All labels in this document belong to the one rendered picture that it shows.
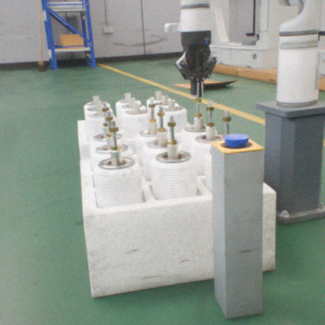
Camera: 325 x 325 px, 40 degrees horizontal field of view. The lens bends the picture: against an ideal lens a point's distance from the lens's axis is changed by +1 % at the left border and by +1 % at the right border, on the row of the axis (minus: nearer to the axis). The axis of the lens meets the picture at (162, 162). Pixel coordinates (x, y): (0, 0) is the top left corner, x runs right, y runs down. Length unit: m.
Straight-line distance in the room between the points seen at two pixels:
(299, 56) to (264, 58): 3.11
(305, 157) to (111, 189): 0.54
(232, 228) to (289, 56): 0.53
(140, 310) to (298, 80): 0.66
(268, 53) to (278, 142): 3.14
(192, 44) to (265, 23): 3.22
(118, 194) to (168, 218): 0.11
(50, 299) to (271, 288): 0.44
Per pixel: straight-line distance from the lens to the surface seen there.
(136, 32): 7.51
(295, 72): 1.15
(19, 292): 1.00
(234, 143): 0.74
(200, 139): 1.04
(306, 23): 1.15
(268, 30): 4.27
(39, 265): 1.09
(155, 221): 0.87
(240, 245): 0.79
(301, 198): 1.22
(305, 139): 1.17
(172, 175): 0.88
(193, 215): 0.88
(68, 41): 6.82
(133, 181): 0.87
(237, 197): 0.75
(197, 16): 1.09
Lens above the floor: 0.51
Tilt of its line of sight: 17 degrees down
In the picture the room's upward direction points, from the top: 3 degrees counter-clockwise
